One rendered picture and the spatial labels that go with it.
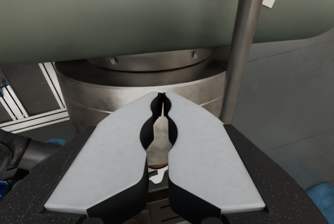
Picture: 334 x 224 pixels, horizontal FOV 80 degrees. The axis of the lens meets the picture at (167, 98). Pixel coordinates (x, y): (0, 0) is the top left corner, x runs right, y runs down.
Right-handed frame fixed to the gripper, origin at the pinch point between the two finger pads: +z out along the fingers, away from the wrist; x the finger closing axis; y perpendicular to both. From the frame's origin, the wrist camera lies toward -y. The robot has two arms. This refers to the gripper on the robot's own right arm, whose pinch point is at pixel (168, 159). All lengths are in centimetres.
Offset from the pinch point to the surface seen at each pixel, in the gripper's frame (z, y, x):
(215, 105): 3.0, -24.3, 14.9
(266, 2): 5.4, -37.1, 18.0
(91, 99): -12.8, -26.7, 12.9
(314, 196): 245, 237, -95
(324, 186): 265, 229, -100
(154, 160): -6.0, -17.4, 15.9
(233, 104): -0.9, -30.6, 24.5
